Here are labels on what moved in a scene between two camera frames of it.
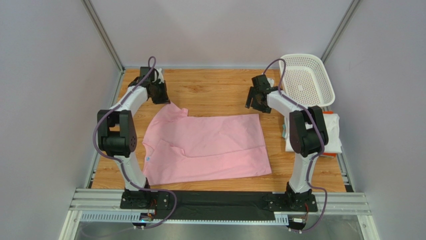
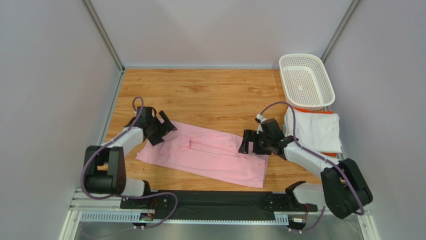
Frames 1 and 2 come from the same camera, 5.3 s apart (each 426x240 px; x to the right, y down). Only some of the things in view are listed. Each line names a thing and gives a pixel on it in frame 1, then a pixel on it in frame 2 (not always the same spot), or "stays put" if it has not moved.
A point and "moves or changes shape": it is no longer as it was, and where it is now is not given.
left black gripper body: [160, 88] to [157, 127]
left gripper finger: [163, 100] to [155, 139]
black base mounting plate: [217, 205] stays put
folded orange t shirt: [328, 154] stays put
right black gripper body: [256, 98] to [252, 142]
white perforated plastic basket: [305, 81] stays put
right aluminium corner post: [340, 31] stays put
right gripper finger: [250, 97] to [247, 138]
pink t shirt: [180, 148] moves or changes shape
